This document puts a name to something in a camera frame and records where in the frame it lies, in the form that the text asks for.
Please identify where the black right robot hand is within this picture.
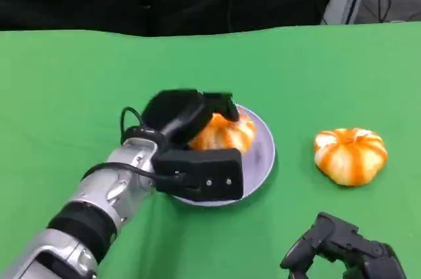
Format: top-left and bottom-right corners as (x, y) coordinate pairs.
(280, 212), (407, 279)

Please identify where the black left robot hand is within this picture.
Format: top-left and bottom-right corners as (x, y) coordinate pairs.
(141, 88), (240, 144)

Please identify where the orange white toy bread roll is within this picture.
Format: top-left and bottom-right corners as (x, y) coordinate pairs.
(187, 111), (258, 155)
(314, 128), (387, 188)

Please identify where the green table cloth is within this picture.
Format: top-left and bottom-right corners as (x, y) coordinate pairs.
(0, 22), (421, 279)

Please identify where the lilac plate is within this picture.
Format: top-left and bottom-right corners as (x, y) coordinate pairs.
(167, 103), (276, 208)

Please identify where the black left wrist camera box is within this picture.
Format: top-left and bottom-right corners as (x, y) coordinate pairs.
(153, 148), (245, 202)

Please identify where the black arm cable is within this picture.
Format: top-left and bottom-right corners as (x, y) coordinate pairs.
(80, 107), (185, 184)

